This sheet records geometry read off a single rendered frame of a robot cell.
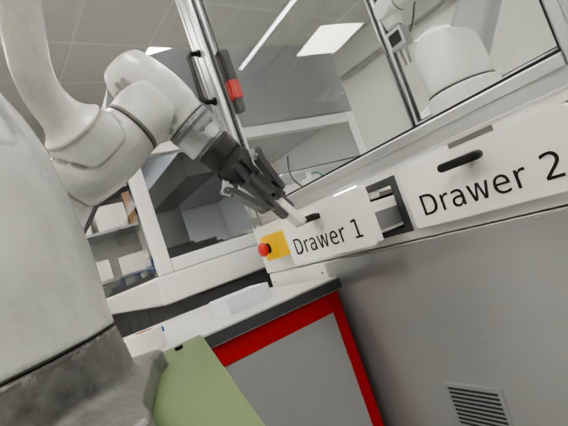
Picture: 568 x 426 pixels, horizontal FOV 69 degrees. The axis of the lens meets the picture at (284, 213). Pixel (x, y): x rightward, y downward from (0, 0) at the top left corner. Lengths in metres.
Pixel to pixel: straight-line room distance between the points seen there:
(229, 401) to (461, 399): 0.72
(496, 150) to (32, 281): 0.60
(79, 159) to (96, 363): 0.46
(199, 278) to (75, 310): 1.31
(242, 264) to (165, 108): 1.00
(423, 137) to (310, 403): 0.59
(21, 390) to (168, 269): 1.30
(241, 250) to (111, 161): 1.02
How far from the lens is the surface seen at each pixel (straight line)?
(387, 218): 0.80
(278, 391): 0.92
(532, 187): 0.67
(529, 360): 0.80
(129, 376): 0.30
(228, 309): 0.97
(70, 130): 0.69
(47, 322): 0.26
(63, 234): 0.29
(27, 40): 0.69
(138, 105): 0.74
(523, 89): 0.68
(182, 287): 1.55
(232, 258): 1.63
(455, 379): 0.91
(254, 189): 0.79
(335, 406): 1.00
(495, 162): 0.68
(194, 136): 0.75
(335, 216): 0.81
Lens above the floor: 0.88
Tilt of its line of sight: 4 degrees up
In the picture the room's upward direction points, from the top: 19 degrees counter-clockwise
